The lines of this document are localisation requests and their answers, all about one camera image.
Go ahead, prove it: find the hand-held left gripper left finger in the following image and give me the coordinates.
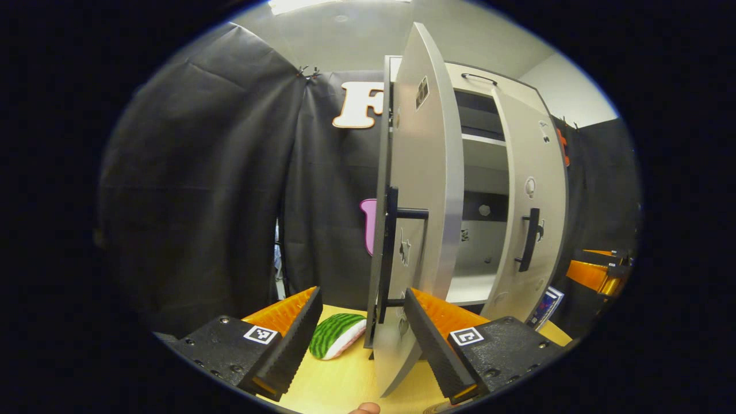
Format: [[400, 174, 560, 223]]
[[167, 286, 324, 402]]

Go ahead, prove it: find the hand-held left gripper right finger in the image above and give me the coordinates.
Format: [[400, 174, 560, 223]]
[[402, 287, 567, 406]]

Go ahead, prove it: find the grey cabinet door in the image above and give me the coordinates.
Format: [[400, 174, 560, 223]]
[[480, 86, 570, 324], [374, 22, 465, 398]]

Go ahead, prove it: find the grey cabinet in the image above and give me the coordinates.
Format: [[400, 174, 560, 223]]
[[363, 55, 567, 351]]

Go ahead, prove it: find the grey cabinet drawer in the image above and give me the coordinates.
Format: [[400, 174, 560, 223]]
[[446, 62, 541, 101]]

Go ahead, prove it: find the watermelon slice toy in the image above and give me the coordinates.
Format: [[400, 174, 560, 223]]
[[309, 313, 367, 361]]

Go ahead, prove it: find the blue framed picture card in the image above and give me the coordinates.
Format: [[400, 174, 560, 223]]
[[527, 286, 565, 331]]

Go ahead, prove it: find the black backdrop cloth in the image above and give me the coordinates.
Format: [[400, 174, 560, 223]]
[[97, 22, 643, 340]]

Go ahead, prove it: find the ceiling light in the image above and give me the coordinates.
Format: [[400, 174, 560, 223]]
[[267, 0, 412, 15]]

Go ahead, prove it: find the black door handle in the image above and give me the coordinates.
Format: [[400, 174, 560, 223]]
[[513, 208, 545, 273], [377, 187, 430, 324]]

